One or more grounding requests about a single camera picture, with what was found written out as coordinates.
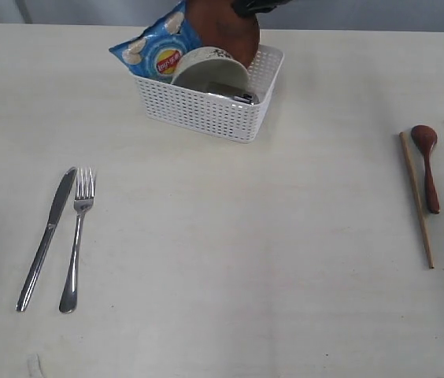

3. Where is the brown round plate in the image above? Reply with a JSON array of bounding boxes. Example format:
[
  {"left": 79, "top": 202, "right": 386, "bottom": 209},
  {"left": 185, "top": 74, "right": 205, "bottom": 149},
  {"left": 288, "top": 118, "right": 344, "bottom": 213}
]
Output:
[{"left": 186, "top": 0, "right": 260, "bottom": 69}]

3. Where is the grey ceramic bowl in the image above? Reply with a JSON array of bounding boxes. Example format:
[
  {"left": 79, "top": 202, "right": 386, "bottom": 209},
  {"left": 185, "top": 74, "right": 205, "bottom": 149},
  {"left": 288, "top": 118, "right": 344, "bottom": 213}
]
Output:
[{"left": 172, "top": 46, "right": 250, "bottom": 92}]

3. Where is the blue chips bag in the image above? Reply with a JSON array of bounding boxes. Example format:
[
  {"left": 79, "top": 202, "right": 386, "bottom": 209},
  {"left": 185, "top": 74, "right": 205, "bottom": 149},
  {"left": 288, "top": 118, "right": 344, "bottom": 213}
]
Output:
[{"left": 109, "top": 1, "right": 202, "bottom": 83}]

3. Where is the wooden chopstick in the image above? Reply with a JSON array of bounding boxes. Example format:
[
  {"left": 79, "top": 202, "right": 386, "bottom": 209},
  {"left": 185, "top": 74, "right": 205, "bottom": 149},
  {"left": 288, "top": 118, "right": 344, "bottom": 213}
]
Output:
[{"left": 398, "top": 132, "right": 435, "bottom": 269}]

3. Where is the dark red wooden spoon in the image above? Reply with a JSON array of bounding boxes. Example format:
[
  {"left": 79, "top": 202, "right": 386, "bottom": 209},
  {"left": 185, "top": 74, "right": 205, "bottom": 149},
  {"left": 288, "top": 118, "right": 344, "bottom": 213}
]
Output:
[{"left": 411, "top": 124, "right": 440, "bottom": 214}]

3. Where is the silver fork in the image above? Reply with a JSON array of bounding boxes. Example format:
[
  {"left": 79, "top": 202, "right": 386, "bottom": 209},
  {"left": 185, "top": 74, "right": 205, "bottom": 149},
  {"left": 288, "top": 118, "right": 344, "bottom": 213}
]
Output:
[{"left": 58, "top": 167, "right": 95, "bottom": 313}]

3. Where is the silver table knife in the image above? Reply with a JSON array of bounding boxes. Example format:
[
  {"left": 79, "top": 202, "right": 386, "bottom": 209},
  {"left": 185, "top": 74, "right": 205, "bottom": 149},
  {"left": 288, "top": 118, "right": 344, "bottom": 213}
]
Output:
[{"left": 16, "top": 167, "right": 77, "bottom": 313}]

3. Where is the metal cup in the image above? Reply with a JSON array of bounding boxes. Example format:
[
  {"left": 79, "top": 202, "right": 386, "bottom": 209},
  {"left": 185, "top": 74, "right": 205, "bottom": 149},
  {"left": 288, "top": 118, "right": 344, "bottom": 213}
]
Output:
[{"left": 205, "top": 81, "right": 262, "bottom": 106}]

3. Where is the white perforated plastic basket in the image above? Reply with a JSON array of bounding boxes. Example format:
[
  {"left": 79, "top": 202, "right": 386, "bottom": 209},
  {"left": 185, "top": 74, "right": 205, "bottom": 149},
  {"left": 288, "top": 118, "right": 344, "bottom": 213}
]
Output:
[{"left": 133, "top": 45, "right": 284, "bottom": 143}]

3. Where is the tape piece on table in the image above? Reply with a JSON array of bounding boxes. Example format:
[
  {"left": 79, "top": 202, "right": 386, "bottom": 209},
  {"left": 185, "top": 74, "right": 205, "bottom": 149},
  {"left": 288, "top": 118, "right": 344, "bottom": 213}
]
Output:
[{"left": 27, "top": 354, "right": 44, "bottom": 378}]

